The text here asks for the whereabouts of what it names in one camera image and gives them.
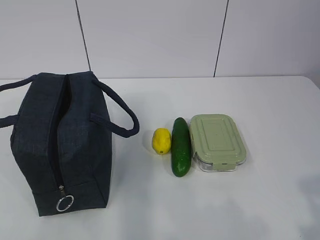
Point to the green cucumber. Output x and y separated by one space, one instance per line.
181 149

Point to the dark navy lunch bag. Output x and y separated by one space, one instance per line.
62 139

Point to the green lidded glass container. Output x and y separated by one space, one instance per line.
216 143

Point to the yellow lemon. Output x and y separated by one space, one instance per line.
161 141

